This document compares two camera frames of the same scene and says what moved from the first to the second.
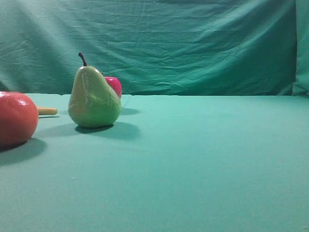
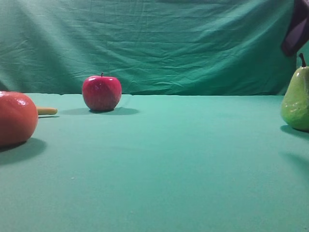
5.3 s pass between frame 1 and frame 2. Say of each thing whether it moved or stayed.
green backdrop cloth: stayed
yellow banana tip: stayed
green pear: moved
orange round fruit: stayed
